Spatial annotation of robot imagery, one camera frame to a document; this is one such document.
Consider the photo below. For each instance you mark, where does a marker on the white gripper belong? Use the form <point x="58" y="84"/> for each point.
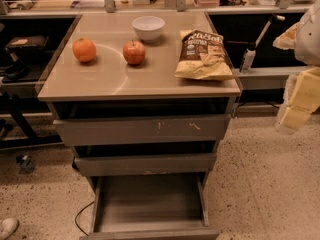
<point x="309" y="39"/>

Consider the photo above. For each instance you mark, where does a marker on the grey bottom drawer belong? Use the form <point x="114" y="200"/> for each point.
<point x="150" y="207"/>

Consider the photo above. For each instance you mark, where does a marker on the grey drawer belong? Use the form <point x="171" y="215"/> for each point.
<point x="143" y="121"/>
<point x="150" y="207"/>
<point x="146" y="159"/>

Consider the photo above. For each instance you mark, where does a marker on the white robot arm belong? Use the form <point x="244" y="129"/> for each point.
<point x="302" y="91"/>

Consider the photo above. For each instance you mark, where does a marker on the grey middle drawer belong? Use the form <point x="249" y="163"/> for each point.
<point x="146" y="159"/>

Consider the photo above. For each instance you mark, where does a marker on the grey drawer cabinet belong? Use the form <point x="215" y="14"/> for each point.
<point x="110" y="78"/>

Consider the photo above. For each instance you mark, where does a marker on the grey top drawer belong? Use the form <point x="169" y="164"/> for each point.
<point x="143" y="121"/>

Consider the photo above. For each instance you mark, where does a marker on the yellow brown chip bag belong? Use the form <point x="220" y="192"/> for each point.
<point x="203" y="57"/>

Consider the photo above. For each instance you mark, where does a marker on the white bowl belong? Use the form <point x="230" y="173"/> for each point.
<point x="148" y="28"/>

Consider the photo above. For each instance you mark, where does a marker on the red apple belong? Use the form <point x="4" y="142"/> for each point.
<point x="134" y="52"/>

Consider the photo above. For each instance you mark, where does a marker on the orange fruit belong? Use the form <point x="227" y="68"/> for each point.
<point x="84" y="50"/>

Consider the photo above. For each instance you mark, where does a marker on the black office chair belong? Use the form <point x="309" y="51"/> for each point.
<point x="25" y="53"/>

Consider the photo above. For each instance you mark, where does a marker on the small dark floor object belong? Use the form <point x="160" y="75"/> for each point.
<point x="25" y="164"/>

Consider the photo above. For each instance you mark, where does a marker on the white shoe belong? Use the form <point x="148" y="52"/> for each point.
<point x="7" y="227"/>

